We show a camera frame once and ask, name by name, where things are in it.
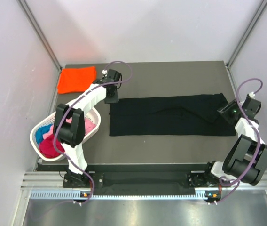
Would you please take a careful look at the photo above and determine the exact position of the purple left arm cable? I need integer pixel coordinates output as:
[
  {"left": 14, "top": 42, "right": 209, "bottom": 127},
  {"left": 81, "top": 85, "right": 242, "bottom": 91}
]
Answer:
[{"left": 53, "top": 60, "right": 133, "bottom": 205}]

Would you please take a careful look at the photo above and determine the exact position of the white plastic laundry basket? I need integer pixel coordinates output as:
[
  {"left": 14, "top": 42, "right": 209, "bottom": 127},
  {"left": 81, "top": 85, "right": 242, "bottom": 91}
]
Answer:
[{"left": 30, "top": 108, "right": 101, "bottom": 162}]

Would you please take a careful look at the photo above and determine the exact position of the aluminium frame post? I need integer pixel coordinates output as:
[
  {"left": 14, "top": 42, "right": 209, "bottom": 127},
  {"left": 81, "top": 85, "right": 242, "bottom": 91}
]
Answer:
[
  {"left": 226, "top": 0, "right": 267, "bottom": 69},
  {"left": 16, "top": 0, "right": 62, "bottom": 72}
]

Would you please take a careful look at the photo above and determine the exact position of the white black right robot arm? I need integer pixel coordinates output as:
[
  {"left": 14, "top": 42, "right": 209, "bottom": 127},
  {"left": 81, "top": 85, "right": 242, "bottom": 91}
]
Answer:
[{"left": 202, "top": 94, "right": 267, "bottom": 186}]

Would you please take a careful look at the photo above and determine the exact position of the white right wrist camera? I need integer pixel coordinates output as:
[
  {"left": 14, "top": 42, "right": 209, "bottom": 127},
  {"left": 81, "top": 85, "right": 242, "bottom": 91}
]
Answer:
[{"left": 248, "top": 92, "right": 255, "bottom": 99}]

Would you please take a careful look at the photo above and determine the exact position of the left aluminium frame post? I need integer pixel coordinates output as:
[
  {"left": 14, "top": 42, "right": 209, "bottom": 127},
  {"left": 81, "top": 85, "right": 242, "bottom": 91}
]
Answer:
[{"left": 16, "top": 0, "right": 62, "bottom": 72}]

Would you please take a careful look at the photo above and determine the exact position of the blue t-shirt in basket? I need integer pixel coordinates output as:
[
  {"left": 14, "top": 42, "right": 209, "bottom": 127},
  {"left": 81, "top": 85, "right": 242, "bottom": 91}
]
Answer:
[{"left": 35, "top": 124, "right": 51, "bottom": 145}]

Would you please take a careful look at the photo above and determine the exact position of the right aluminium frame post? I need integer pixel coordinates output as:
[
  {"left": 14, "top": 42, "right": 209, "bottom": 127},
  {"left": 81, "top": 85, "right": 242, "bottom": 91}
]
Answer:
[{"left": 226, "top": 0, "right": 267, "bottom": 69}]

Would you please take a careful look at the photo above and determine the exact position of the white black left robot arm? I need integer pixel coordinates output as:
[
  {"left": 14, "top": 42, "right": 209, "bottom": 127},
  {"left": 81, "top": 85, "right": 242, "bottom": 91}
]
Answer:
[{"left": 53, "top": 69, "right": 122, "bottom": 188}]

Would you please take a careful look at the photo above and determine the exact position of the folded orange t-shirt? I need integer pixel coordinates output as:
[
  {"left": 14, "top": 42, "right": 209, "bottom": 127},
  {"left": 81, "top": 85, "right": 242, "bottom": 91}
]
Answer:
[{"left": 57, "top": 66, "right": 97, "bottom": 94}]

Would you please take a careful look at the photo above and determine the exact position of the slotted grey cable duct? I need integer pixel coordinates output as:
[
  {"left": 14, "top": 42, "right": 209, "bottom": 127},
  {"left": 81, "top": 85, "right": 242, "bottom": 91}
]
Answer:
[{"left": 30, "top": 190, "right": 221, "bottom": 201}]

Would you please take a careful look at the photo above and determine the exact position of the magenta t-shirt in basket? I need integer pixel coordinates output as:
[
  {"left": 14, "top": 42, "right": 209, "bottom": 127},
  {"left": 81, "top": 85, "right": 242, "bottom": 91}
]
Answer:
[{"left": 39, "top": 134, "right": 60, "bottom": 159}]

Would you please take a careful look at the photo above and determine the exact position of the pink t-shirt in basket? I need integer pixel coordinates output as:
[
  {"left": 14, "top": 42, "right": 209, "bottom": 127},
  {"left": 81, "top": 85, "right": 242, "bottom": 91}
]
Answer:
[{"left": 43, "top": 118, "right": 96, "bottom": 140}]

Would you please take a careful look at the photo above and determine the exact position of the black t-shirt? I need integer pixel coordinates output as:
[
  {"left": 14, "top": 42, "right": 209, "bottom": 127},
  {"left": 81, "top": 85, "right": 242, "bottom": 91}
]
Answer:
[{"left": 110, "top": 93, "right": 236, "bottom": 137}]

